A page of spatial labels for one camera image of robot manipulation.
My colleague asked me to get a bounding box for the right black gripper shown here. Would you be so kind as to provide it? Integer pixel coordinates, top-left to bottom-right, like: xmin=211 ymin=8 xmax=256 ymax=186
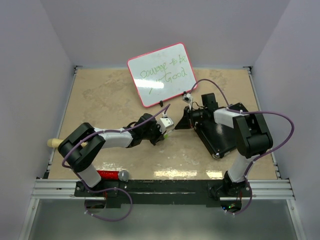
xmin=175 ymin=105 xmax=208 ymax=130

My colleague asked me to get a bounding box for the pink framed whiteboard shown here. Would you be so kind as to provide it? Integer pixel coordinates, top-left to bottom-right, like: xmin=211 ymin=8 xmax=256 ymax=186
xmin=127 ymin=42 xmax=196 ymax=108

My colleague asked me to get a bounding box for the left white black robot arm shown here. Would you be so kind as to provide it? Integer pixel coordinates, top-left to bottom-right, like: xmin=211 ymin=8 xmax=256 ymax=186
xmin=57 ymin=113 xmax=174 ymax=196

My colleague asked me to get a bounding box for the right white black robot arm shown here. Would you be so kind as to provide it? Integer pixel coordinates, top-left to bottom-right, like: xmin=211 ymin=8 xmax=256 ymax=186
xmin=175 ymin=92 xmax=273 ymax=197

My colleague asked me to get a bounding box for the black hard case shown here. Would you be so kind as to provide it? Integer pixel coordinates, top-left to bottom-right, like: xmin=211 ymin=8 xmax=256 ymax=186
xmin=192 ymin=103 xmax=236 ymax=159

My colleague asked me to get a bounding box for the red cylinder with grey cap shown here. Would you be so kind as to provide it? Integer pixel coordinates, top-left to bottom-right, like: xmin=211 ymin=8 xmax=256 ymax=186
xmin=97 ymin=170 xmax=130 ymax=182

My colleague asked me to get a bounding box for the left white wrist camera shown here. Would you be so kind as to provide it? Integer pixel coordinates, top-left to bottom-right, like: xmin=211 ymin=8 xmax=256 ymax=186
xmin=158 ymin=117 xmax=174 ymax=134

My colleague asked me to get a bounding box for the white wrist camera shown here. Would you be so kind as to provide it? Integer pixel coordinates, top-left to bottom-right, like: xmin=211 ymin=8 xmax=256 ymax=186
xmin=158 ymin=117 xmax=174 ymax=134
xmin=182 ymin=92 xmax=193 ymax=110

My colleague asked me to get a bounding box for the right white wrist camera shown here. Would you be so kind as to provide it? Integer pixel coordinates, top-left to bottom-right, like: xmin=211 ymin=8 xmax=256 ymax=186
xmin=182 ymin=92 xmax=193 ymax=110

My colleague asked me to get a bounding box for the wire whiteboard stand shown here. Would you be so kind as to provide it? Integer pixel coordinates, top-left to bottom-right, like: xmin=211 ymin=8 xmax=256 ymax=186
xmin=158 ymin=91 xmax=187 ymax=107

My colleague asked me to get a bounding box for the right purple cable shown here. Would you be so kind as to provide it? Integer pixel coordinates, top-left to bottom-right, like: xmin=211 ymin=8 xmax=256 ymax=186
xmin=187 ymin=78 xmax=295 ymax=216

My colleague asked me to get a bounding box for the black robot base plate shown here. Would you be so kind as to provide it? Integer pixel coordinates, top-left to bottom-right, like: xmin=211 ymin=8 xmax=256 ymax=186
xmin=74 ymin=178 xmax=253 ymax=209

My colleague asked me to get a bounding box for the wooden pestle handle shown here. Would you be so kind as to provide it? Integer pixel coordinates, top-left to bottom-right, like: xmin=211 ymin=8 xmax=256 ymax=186
xmin=47 ymin=138 xmax=88 ymax=149

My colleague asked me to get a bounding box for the aluminium rail frame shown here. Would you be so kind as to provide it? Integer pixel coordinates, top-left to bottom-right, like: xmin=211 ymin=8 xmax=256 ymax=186
xmin=20 ymin=67 xmax=307 ymax=240

